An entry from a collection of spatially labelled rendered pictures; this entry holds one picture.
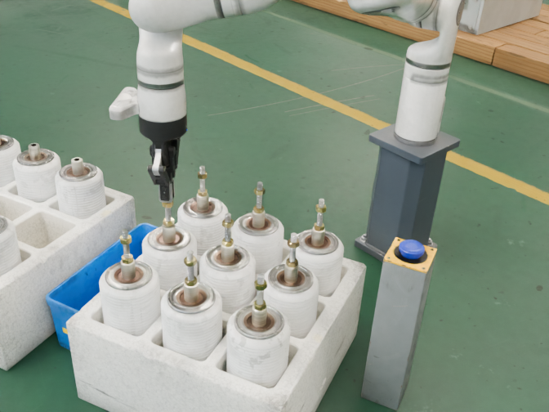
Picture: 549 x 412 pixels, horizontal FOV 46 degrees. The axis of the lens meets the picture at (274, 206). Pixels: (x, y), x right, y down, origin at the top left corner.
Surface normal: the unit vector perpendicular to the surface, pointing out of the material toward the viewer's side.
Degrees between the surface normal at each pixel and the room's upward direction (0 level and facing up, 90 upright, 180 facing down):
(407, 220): 90
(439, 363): 0
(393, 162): 90
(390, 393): 90
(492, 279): 0
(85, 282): 88
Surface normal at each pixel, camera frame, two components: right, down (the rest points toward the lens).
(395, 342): -0.43, 0.46
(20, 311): 0.88, 0.29
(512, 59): -0.73, 0.33
